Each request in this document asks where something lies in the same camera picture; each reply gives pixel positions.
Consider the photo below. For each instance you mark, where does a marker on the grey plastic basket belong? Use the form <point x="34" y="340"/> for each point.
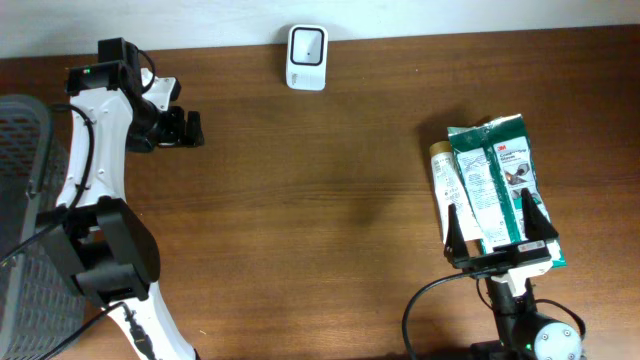
<point x="37" y="309"/>

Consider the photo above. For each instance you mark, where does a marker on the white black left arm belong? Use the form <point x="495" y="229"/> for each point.
<point x="96" y="242"/>

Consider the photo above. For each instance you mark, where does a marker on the white tube gold cap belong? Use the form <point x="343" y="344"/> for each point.
<point x="448" y="189"/>

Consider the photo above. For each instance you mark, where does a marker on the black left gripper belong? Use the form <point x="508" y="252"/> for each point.
<point x="179" y="130"/>

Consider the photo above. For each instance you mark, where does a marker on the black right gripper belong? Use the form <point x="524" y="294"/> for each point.
<point x="481" y="264"/>

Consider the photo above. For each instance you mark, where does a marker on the green glove package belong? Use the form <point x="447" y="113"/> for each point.
<point x="495" y="163"/>

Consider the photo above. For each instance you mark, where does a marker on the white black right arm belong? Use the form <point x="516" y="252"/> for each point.
<point x="523" y="331"/>

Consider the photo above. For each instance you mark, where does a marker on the white barcode scanner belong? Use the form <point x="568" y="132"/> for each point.
<point x="306" y="58"/>

